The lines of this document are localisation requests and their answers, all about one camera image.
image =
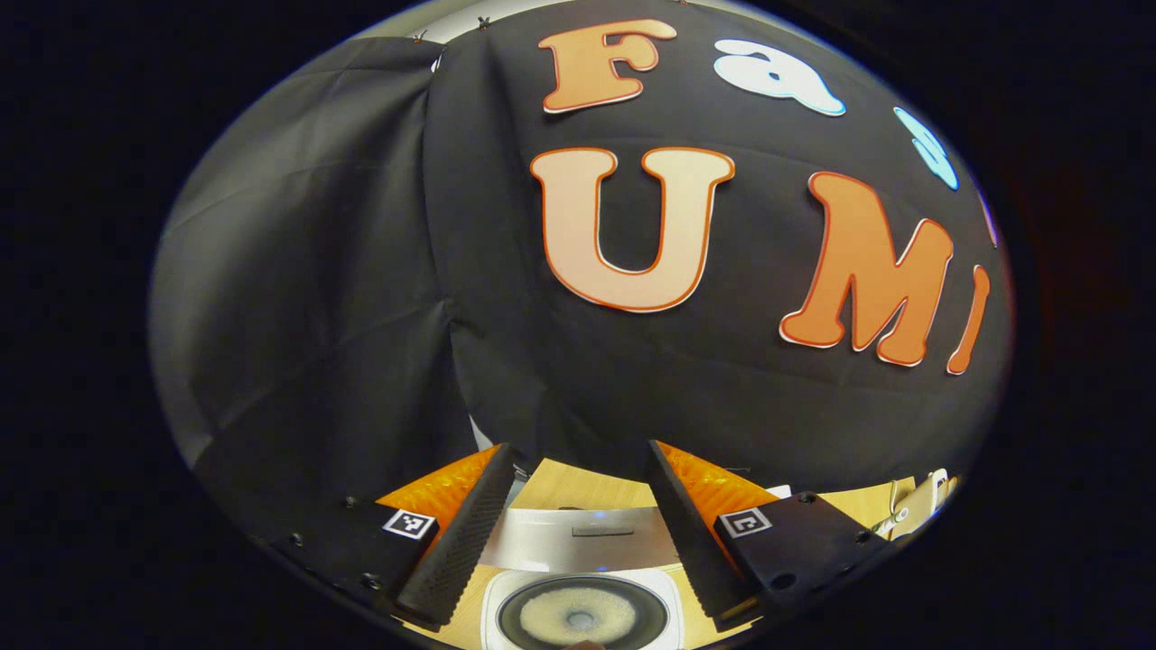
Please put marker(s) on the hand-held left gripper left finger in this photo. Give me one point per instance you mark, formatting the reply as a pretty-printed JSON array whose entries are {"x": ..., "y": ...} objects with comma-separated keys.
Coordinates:
[{"x": 456, "y": 551}]

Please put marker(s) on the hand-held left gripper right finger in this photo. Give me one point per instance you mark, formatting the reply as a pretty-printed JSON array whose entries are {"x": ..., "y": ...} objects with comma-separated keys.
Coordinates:
[{"x": 695, "y": 542}]

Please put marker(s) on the white rice grains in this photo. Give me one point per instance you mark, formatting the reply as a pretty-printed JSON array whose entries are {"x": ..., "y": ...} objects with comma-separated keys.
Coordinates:
[{"x": 546, "y": 609}]

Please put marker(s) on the white rice cooker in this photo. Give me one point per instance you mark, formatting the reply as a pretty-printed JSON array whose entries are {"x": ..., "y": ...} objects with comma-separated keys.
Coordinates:
[{"x": 578, "y": 542}]

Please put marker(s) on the white drink bottle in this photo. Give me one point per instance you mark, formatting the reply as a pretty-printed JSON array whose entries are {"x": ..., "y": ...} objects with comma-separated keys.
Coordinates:
[{"x": 890, "y": 524}]

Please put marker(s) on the white toaster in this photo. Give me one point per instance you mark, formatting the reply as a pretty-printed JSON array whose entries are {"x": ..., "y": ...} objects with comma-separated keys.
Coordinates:
[{"x": 926, "y": 501}]

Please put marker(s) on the black backdrop cloth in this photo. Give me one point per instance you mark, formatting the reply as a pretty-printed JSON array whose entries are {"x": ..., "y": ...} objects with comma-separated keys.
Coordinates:
[{"x": 361, "y": 271}]

